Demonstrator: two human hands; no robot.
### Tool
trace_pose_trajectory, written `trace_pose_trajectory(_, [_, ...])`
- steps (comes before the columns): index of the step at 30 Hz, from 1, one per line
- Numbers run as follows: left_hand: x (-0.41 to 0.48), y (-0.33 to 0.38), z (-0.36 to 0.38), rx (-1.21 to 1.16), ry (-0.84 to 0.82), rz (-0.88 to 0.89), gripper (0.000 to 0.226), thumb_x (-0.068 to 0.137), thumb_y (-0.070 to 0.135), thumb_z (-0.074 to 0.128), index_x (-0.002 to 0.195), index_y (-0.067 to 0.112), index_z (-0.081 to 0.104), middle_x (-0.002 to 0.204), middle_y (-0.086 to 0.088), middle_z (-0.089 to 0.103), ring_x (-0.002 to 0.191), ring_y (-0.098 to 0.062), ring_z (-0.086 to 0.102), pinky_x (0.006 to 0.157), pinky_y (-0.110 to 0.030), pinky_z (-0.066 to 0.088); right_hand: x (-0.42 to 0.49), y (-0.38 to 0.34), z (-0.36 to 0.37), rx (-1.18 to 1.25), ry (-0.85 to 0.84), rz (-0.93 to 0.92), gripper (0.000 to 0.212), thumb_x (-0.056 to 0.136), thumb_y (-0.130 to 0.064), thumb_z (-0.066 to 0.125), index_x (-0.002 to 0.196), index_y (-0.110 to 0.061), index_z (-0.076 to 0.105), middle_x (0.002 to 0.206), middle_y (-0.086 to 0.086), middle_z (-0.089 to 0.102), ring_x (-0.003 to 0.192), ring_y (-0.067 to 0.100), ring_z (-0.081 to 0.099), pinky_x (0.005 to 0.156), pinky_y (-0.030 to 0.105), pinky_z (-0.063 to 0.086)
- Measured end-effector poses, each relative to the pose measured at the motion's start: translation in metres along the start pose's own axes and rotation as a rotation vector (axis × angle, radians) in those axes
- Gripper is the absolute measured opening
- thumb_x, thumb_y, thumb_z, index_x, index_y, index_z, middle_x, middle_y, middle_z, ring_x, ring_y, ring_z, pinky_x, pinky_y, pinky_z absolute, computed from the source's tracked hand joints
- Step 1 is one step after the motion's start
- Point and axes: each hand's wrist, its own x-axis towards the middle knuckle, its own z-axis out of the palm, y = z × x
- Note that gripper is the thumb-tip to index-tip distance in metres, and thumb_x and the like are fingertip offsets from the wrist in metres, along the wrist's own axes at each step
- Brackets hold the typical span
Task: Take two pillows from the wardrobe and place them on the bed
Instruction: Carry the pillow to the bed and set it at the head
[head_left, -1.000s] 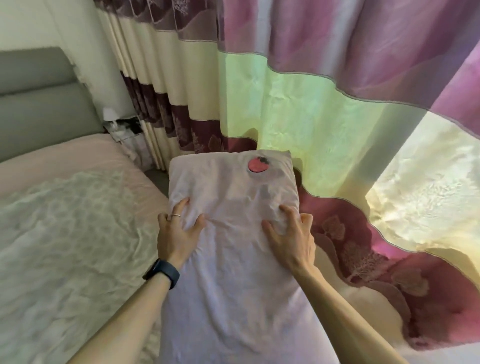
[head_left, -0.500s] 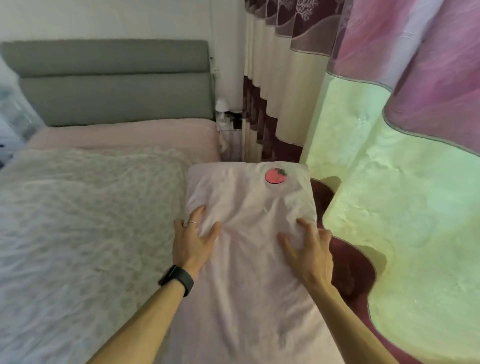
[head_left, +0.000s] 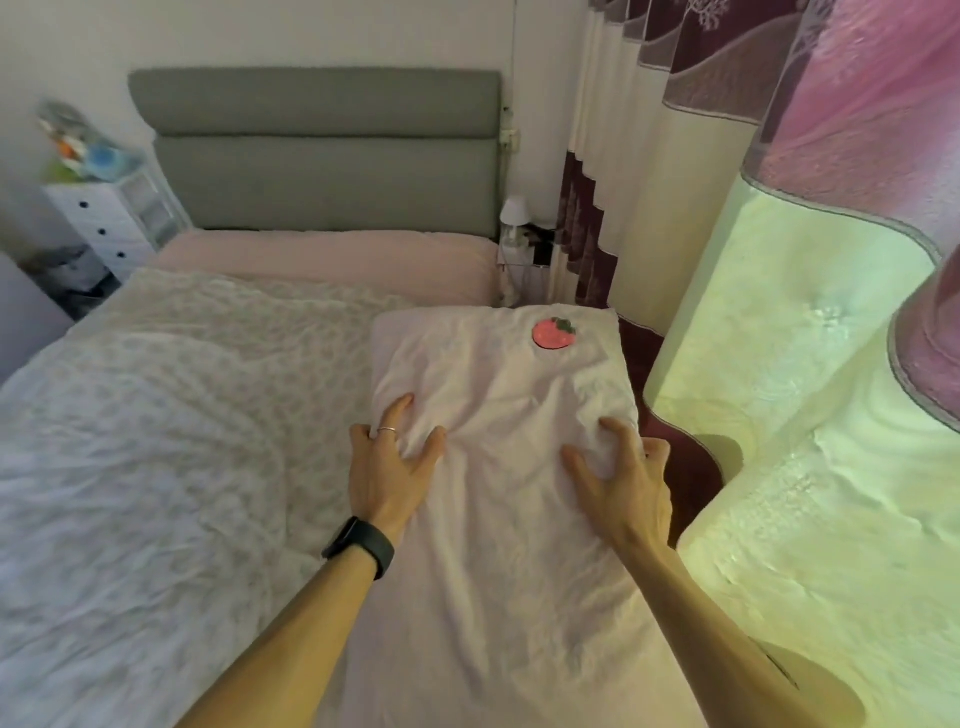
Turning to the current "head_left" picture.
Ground person's right hand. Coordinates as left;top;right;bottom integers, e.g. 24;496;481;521
560;416;678;561

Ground person's left hand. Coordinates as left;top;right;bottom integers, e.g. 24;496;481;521
347;393;449;547

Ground white strawberry patch pillow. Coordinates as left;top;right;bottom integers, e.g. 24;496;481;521
318;303;710;728

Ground pink bed with grey headboard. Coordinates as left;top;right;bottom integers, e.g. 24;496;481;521
0;67;504;728

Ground person's right forearm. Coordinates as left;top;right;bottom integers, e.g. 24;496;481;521
622;539;834;728

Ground person's left forearm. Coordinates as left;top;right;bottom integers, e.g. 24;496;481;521
176;554;376;728

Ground black smartwatch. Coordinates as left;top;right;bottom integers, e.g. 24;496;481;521
322;515;397;581

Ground white floral blanket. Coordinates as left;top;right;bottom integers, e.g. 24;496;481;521
0;266;421;728

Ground maroon and cream curtain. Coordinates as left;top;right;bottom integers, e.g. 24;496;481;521
551;0;960;728

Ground clear bedside shelf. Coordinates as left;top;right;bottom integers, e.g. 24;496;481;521
494;223;560;310

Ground white table lamp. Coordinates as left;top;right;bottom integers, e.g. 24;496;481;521
498;196;535;253

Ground white drawer chest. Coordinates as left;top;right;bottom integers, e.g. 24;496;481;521
41;168;194;285

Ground blue plush toy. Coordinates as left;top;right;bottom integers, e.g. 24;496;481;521
83;142;144;181

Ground grey plush toy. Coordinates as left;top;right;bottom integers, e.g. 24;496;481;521
37;99;91;151

